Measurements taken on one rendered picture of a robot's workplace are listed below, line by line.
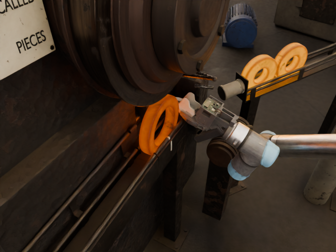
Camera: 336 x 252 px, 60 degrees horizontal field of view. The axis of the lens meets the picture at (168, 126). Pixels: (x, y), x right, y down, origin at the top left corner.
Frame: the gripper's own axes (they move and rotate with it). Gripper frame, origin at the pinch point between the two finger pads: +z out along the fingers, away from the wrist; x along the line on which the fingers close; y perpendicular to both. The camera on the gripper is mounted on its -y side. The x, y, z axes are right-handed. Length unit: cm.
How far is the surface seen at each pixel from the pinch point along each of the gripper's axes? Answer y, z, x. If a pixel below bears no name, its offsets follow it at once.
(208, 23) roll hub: 36.3, -3.1, 13.6
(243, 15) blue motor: -49, 18, -193
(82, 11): 39, 11, 35
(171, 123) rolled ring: -1.8, -3.2, 7.2
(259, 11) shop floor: -84, 17, -305
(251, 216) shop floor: -61, -54, -23
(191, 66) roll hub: 29.0, -4.6, 18.7
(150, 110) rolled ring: 8.4, 1.4, 16.8
